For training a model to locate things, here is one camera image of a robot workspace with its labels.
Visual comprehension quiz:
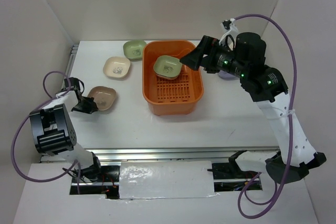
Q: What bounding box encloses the brown plate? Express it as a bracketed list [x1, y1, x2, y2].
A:
[155, 72, 179, 80]

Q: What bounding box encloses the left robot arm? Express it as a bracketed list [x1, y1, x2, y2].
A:
[29, 77, 104, 182]

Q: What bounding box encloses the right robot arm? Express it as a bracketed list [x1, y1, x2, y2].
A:
[180, 32, 327, 184]

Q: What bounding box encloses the purple plate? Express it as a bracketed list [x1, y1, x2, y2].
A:
[218, 70, 237, 80]

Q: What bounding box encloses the aluminium rail frame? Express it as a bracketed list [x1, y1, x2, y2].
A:
[39, 40, 281, 196]

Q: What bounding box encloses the green plate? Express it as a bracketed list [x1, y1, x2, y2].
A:
[153, 55, 182, 80]
[123, 40, 146, 61]

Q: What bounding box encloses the yellow plate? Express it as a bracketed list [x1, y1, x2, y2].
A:
[170, 65, 188, 81]

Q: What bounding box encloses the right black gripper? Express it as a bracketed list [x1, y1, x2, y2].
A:
[178, 34, 247, 78]

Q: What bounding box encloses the cream plate left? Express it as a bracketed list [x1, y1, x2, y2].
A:
[103, 57, 131, 79]

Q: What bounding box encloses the white sheet front cover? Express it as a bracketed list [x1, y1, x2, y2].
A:
[119, 161, 215, 199]

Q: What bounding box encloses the pink-brown plate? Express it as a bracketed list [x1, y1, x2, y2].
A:
[88, 86, 117, 111]

